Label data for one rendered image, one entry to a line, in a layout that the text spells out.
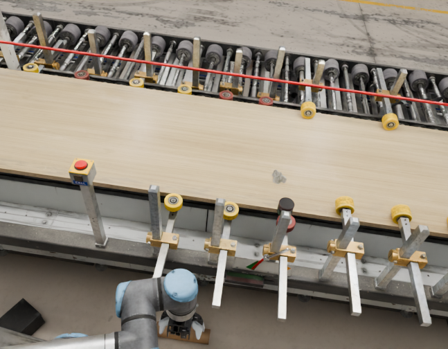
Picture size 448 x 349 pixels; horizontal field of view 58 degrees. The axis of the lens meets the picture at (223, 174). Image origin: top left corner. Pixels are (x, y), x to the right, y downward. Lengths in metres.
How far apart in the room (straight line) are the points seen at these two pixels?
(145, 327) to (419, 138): 1.82
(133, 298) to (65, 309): 1.50
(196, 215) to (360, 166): 0.85
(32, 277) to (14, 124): 0.97
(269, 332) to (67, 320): 1.15
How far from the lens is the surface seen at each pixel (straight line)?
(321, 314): 2.63
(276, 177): 1.90
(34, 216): 2.20
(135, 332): 1.09
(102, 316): 2.54
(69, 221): 2.14
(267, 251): 1.72
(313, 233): 1.98
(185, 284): 1.12
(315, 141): 2.16
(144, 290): 1.13
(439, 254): 2.20
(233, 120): 2.17
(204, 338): 2.38
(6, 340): 1.39
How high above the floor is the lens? 2.31
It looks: 48 degrees down
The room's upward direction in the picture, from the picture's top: 7 degrees clockwise
